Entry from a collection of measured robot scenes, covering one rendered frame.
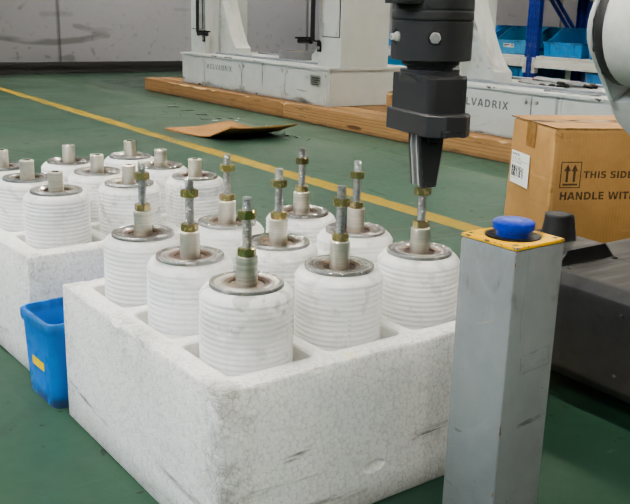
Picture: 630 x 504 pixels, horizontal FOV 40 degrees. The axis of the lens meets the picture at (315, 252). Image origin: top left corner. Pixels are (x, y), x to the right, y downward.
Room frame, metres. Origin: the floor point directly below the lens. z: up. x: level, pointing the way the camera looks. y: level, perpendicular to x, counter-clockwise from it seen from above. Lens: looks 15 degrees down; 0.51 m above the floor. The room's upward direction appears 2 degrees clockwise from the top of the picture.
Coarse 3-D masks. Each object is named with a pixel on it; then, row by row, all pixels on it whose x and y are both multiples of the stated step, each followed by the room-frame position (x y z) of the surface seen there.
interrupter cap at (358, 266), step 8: (320, 256) 0.93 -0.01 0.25; (328, 256) 0.93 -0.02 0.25; (352, 256) 0.93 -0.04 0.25; (304, 264) 0.90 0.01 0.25; (312, 264) 0.90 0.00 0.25; (320, 264) 0.90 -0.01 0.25; (328, 264) 0.91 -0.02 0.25; (352, 264) 0.91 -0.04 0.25; (360, 264) 0.91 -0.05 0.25; (368, 264) 0.90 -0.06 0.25; (312, 272) 0.88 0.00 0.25; (320, 272) 0.87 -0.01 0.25; (328, 272) 0.87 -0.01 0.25; (336, 272) 0.87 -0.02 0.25; (344, 272) 0.87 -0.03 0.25; (352, 272) 0.87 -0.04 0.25; (360, 272) 0.87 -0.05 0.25; (368, 272) 0.88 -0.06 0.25
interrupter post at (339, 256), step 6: (330, 240) 0.90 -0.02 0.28; (330, 246) 0.90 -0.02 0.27; (336, 246) 0.89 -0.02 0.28; (342, 246) 0.89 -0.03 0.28; (348, 246) 0.90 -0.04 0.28; (330, 252) 0.90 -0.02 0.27; (336, 252) 0.89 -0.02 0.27; (342, 252) 0.89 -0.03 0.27; (348, 252) 0.90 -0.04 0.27; (330, 258) 0.90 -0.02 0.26; (336, 258) 0.89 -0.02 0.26; (342, 258) 0.89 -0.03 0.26; (348, 258) 0.90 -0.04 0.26; (330, 264) 0.90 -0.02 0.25; (336, 264) 0.89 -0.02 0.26; (342, 264) 0.89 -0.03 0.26; (348, 264) 0.90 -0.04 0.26
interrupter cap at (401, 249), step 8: (392, 248) 0.97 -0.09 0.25; (400, 248) 0.98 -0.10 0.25; (408, 248) 0.99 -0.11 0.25; (432, 248) 0.98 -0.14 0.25; (440, 248) 0.98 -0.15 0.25; (448, 248) 0.98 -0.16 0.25; (400, 256) 0.94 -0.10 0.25; (408, 256) 0.94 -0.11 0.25; (416, 256) 0.94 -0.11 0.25; (424, 256) 0.94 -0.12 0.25; (432, 256) 0.95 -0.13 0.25; (440, 256) 0.94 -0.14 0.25; (448, 256) 0.95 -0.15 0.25
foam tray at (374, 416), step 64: (64, 320) 1.03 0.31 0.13; (128, 320) 0.91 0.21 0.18; (384, 320) 0.93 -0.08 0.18; (128, 384) 0.88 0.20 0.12; (192, 384) 0.76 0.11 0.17; (256, 384) 0.75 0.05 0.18; (320, 384) 0.79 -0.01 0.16; (384, 384) 0.84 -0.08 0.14; (448, 384) 0.90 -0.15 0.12; (128, 448) 0.89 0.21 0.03; (192, 448) 0.76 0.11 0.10; (256, 448) 0.75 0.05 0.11; (320, 448) 0.79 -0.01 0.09; (384, 448) 0.85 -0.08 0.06
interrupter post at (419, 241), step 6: (414, 228) 0.97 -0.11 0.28; (426, 228) 0.97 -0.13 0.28; (414, 234) 0.96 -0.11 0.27; (420, 234) 0.96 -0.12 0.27; (426, 234) 0.96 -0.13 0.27; (414, 240) 0.96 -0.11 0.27; (420, 240) 0.96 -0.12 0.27; (426, 240) 0.96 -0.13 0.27; (414, 246) 0.96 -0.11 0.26; (420, 246) 0.96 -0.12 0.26; (426, 246) 0.96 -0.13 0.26; (414, 252) 0.96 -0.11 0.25; (420, 252) 0.96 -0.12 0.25; (426, 252) 0.96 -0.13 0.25
